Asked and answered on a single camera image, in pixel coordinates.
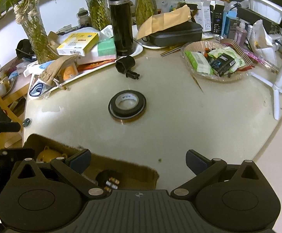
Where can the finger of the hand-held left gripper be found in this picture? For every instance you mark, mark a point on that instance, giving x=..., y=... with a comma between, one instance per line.
x=7, y=127
x=19, y=154

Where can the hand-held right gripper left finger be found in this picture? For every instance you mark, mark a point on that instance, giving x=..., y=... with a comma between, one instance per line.
x=81, y=161

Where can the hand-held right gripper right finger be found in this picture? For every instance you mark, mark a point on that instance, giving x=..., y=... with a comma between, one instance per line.
x=195, y=161

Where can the brown cardboard box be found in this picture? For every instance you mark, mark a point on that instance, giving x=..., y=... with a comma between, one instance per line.
x=131, y=174

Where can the black tape roll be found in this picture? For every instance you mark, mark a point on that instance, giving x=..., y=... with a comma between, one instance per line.
x=114, y=106

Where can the black hexagonal adapter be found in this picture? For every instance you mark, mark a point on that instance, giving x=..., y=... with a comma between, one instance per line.
x=130, y=64

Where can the dark green round lid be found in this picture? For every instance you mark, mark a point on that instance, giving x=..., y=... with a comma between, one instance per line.
x=27, y=122

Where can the shiba dog plush toy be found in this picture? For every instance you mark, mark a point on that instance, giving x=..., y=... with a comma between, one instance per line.
x=46, y=155

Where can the wooden side desk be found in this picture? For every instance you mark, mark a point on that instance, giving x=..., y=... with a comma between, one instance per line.
x=17, y=89

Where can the white blue tube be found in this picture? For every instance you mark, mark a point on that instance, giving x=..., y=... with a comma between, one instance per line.
x=31, y=69

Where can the brown skewer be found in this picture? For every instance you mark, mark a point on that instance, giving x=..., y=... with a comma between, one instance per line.
x=198, y=83

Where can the orange packet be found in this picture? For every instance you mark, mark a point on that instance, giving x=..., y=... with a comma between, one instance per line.
x=69, y=72

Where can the tall glass vase with bamboo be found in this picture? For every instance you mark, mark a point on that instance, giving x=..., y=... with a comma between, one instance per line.
x=36, y=38

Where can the clear snack basket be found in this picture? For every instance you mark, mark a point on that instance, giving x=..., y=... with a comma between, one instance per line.
x=235, y=74

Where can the red flat packet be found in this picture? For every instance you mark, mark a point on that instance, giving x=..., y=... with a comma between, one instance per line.
x=92, y=65

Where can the green wipes packet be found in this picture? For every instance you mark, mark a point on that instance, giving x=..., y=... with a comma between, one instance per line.
x=199, y=63

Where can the crumpled brown paper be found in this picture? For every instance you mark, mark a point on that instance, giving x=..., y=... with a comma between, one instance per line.
x=54, y=40

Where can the black snack packet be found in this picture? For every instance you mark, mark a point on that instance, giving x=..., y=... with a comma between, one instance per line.
x=222, y=63

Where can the white flat box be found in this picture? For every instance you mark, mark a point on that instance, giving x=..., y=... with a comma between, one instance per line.
x=94, y=58

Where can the yellow medicine box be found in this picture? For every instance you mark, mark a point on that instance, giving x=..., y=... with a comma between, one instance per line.
x=77, y=42

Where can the wooden chopsticks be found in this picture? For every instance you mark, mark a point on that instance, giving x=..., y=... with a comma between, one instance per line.
x=172, y=51

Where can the light green packet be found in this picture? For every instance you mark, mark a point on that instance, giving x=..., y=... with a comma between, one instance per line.
x=230, y=52

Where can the green box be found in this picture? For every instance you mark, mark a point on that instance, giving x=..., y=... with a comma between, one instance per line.
x=105, y=48

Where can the white plastic tray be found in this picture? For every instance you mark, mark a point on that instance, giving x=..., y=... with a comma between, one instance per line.
x=137, y=49

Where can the black zip case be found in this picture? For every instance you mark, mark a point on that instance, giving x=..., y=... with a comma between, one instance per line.
x=174, y=34

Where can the white wrapper packet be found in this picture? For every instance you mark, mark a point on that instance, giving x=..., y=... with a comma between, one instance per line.
x=107, y=32

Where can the clear sports bottle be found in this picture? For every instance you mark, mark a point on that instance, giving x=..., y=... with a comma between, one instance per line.
x=84, y=17

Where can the pink bottle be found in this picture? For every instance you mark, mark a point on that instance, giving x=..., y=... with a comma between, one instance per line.
x=240, y=34

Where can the white plastic bag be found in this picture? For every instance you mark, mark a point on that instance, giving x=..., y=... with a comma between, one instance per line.
x=262, y=41

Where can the black thermos bottle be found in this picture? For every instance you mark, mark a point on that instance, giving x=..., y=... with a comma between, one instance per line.
x=121, y=29

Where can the blue box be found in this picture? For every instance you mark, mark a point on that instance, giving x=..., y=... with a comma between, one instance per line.
x=229, y=21

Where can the brown paper envelope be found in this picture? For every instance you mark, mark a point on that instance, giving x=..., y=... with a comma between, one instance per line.
x=160, y=21

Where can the glass vase with green stems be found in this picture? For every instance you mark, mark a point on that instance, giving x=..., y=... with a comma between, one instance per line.
x=98, y=12

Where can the white carton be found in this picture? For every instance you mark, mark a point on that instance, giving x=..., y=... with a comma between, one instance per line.
x=204, y=14

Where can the black flat box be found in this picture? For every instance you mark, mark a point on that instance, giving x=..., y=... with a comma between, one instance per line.
x=247, y=13

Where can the slim glass vase with stems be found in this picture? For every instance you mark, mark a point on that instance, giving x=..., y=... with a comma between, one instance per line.
x=144, y=7

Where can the white food container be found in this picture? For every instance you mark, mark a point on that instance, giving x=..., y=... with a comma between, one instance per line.
x=269, y=4

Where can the wooden chair frame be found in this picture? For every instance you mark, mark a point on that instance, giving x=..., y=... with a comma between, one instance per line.
x=2, y=99

